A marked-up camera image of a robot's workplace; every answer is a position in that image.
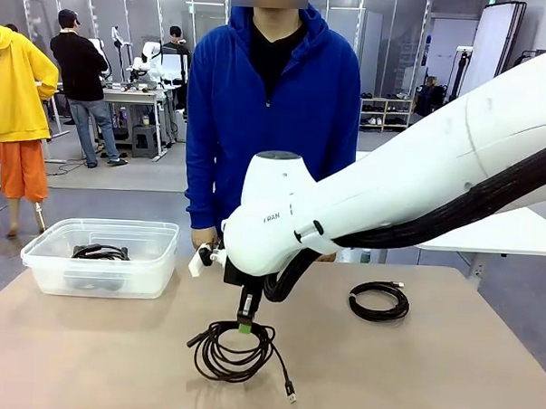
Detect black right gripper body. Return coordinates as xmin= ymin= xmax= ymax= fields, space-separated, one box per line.
xmin=223 ymin=261 xmax=268 ymax=301

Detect black cable white-tipped connector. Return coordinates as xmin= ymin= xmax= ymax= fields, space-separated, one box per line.
xmin=183 ymin=318 xmax=303 ymax=404

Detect black power cord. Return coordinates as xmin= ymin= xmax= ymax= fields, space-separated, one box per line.
xmin=64 ymin=243 xmax=131 ymax=294
xmin=71 ymin=242 xmax=129 ymax=262

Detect thick black cable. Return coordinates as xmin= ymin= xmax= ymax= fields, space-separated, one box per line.
xmin=347 ymin=279 xmax=411 ymax=324

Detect blue sleeved right forearm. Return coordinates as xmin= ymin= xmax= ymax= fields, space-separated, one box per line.
xmin=182 ymin=155 xmax=223 ymax=233

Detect person's right hand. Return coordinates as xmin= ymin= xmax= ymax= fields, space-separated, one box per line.
xmin=189 ymin=226 xmax=219 ymax=256

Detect clear plastic storage box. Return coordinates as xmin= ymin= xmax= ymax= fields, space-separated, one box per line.
xmin=18 ymin=214 xmax=182 ymax=301

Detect person in blue hoodie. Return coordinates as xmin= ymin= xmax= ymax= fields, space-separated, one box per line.
xmin=181 ymin=0 xmax=366 ymax=264

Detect gray step stool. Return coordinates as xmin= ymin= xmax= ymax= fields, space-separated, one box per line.
xmin=130 ymin=124 xmax=162 ymax=160

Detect white workbench desk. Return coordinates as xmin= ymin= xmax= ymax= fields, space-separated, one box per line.
xmin=101 ymin=84 xmax=180 ymax=161

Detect wooden shoe rack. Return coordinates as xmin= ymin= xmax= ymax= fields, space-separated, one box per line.
xmin=358 ymin=95 xmax=415 ymax=134

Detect dark-haired person in black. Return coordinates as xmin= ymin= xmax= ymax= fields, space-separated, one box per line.
xmin=159 ymin=25 xmax=194 ymax=120

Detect man in black sweater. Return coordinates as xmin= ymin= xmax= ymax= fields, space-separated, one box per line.
xmin=44 ymin=7 xmax=136 ymax=171

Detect black luggage bags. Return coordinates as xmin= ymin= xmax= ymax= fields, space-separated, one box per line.
xmin=415 ymin=82 xmax=446 ymax=118

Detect white device on stand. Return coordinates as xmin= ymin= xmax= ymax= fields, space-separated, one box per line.
xmin=109 ymin=24 xmax=128 ymax=72

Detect large white table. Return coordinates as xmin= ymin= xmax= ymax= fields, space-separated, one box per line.
xmin=350 ymin=149 xmax=546 ymax=294

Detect mannequin in yellow hoodie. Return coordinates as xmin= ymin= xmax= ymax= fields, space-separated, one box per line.
xmin=0 ymin=0 xmax=63 ymax=240

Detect black tripod pole with light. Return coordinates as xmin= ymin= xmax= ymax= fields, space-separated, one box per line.
xmin=445 ymin=45 xmax=474 ymax=105

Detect white folding screen panel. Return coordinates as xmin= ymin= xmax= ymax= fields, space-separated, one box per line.
xmin=458 ymin=0 xmax=528 ymax=101

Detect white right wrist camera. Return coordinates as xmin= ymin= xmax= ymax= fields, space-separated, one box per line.
xmin=187 ymin=241 xmax=230 ymax=280

